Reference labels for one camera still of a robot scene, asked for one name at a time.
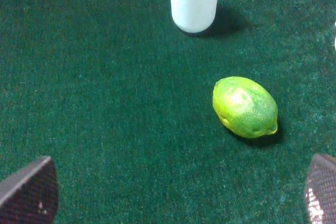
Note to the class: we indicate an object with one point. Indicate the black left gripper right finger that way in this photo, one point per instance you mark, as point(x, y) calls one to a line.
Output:
point(319, 192)

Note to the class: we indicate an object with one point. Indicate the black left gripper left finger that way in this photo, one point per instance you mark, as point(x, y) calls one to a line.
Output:
point(31, 194)

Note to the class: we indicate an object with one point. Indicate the green lime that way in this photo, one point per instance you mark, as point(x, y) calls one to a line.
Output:
point(245, 107)

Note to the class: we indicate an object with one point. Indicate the green felt table mat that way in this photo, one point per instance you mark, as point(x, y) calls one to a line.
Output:
point(122, 100)

